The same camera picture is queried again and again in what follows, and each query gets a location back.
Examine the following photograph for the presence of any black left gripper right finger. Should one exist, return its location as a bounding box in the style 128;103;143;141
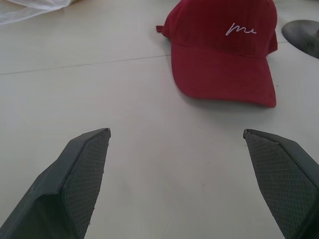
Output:
243;128;319;239

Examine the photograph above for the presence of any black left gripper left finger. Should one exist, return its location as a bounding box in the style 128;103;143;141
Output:
0;127;112;239

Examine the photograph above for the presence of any dark round object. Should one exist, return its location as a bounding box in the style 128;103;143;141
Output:
281;19;319;60

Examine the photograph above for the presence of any red baseball cap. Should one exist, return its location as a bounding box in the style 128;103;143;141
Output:
156;0;278;108

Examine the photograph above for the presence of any clear plastic bag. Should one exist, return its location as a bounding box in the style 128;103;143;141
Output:
0;0;75;27

